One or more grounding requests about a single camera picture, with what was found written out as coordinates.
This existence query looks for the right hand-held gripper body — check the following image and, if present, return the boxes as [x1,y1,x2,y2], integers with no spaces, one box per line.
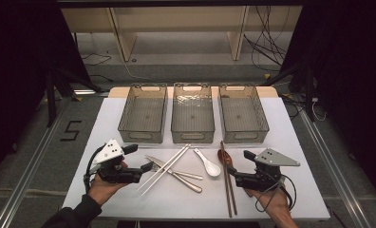
[235,147,301,193]

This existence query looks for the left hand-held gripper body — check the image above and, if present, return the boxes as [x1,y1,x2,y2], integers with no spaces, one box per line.
[92,138,145,184]

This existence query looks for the white chopstick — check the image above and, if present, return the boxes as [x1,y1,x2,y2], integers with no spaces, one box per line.
[135,143,189,194]
[141,144,192,197]

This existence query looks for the brown wooden chopstick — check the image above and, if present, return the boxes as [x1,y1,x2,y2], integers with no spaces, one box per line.
[219,141,234,219]
[221,142,238,217]

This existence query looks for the brown wooden spoon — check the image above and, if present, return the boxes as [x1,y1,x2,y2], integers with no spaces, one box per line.
[216,149,235,169]

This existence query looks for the white ceramic spoon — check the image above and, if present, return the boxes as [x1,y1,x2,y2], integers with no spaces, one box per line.
[193,147,222,178]

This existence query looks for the grey transparent plastic bin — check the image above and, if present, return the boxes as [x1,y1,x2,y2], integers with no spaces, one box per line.
[217,83,271,144]
[170,82,216,144]
[118,83,169,144]

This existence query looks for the steel table knife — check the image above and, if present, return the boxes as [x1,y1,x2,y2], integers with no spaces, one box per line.
[144,155,203,194]

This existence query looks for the steel fork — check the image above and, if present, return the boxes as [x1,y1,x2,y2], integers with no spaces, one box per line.
[149,163,205,181]

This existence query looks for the person's right hand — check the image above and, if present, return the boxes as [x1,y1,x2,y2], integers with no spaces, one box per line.
[244,184,293,220]

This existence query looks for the person's left hand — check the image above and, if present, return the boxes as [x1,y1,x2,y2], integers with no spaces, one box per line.
[87,161,130,207]

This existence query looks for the silver metal bar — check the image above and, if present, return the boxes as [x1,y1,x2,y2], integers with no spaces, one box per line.
[73,89,110,97]

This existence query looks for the black metal stand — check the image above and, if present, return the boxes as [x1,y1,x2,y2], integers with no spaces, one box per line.
[261,60,317,123]
[45,67,105,127]

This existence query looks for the beige wooden shelf unit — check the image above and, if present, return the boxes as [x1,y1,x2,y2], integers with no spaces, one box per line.
[61,6,304,63]

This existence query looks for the left hand-held gripper cable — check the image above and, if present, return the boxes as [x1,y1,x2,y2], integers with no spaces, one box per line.
[83,145,105,194]

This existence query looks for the hand-held gripper cable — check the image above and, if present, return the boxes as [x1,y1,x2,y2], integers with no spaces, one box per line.
[83,145,105,194]
[254,173,298,213]

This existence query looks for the right hand-held gripper cable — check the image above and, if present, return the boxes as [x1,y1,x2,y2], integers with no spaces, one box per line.
[254,173,298,213]

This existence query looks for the silver floor rail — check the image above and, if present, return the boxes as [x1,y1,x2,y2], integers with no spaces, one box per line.
[0,96,70,228]
[298,108,372,228]

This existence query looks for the white floor cable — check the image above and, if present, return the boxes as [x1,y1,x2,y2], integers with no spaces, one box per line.
[108,47,165,84]

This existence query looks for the black floor cable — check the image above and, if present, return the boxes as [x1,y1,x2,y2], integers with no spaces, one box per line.
[81,51,114,84]

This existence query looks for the bundle of black cables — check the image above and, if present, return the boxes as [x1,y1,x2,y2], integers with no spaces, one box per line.
[242,5,289,72]

